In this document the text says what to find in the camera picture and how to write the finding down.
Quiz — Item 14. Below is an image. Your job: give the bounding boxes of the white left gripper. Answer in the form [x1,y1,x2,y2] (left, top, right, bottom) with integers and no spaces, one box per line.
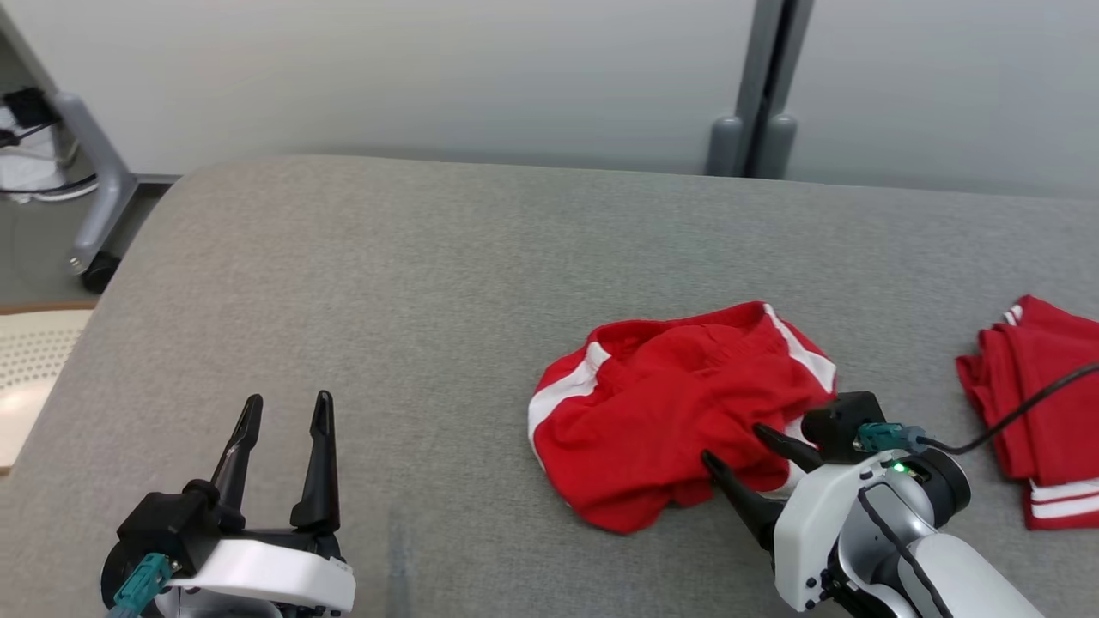
[166,391,356,614]

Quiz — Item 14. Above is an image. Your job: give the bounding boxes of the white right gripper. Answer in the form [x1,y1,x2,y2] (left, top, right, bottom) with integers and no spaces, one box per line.
[701,422,903,613]

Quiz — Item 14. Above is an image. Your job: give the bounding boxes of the red shorts white stripes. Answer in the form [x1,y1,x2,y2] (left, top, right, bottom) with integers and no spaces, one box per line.
[527,300,838,536]

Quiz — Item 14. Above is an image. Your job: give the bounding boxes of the red jersey shirt white sleeves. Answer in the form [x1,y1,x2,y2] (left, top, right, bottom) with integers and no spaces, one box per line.
[955,294,1099,531]

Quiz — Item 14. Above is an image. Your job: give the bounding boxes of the grey fabric sofa seat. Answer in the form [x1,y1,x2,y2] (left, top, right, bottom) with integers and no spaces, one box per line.
[0,154,1099,618]

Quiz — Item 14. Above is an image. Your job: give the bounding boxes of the beige perforated laundry basket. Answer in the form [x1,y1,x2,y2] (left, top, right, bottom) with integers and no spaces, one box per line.
[0,309,95,471]

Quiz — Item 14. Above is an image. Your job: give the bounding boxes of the black caster wheel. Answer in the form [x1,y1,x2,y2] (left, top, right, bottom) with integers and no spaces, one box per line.
[80,251,123,295]

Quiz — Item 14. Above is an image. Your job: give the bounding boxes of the teal right camera connector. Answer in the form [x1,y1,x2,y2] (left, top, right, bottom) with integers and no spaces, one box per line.
[853,421,929,455]

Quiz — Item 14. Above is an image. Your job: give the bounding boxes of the teal camera connector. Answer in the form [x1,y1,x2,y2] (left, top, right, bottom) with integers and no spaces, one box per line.
[110,553,173,617]
[853,421,929,455]

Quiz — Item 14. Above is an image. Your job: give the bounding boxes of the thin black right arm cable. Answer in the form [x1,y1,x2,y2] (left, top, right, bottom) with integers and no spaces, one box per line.
[857,485,950,618]

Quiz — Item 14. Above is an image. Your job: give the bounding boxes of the teal left camera connector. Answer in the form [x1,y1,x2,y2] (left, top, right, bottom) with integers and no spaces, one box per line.
[110,553,173,617]

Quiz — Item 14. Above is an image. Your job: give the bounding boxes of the black right camera cable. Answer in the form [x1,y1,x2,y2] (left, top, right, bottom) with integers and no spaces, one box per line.
[917,360,1099,457]

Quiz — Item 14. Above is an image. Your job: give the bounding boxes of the grey rounded post foot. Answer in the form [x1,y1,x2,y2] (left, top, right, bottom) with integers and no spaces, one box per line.
[705,115,744,178]
[756,112,798,180]

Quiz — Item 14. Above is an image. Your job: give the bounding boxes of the white bundle with black cables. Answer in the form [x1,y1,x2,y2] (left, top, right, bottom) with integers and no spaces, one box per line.
[0,86,100,205]

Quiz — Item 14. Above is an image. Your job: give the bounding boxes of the grey metal partition post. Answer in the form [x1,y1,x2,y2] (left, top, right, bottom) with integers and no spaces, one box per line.
[737,0,817,179]

